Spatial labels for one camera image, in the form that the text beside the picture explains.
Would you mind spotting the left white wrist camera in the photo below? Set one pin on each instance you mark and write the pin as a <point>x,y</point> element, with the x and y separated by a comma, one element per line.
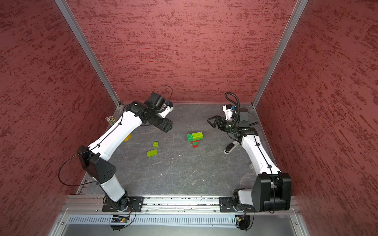
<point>167,107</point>

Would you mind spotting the yellow pencil cup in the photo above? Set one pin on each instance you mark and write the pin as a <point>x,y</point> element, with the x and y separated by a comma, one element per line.
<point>128,137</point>

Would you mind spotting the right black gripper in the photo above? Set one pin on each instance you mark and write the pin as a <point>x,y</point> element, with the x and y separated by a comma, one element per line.
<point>217,118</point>

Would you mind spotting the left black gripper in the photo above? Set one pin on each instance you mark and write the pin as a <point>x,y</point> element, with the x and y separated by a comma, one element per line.
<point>166,121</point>

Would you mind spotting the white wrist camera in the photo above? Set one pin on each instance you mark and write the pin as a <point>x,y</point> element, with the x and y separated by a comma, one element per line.
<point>167,107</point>
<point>229,111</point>

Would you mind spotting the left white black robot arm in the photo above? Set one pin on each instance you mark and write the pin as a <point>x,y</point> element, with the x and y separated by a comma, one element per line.
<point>95,158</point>

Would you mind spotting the lime long lego brick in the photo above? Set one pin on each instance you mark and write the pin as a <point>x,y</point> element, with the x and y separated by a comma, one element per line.
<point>152,153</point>

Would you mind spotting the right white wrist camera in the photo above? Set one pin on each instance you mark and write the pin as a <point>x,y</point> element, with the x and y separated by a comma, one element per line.
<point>229,111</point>

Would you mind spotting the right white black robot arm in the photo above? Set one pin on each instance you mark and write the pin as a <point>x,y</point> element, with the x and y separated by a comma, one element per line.
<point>272,188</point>

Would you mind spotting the aluminium rail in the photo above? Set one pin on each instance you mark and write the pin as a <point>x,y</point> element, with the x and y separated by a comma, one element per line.
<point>153,204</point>

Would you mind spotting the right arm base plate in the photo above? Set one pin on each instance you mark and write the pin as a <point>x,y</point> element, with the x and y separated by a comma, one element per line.
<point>229,204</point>

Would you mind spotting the white perforated cable duct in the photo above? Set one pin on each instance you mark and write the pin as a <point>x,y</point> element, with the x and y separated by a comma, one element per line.
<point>165,220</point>

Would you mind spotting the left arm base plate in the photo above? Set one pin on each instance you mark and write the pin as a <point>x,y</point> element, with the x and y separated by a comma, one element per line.
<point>125,204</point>

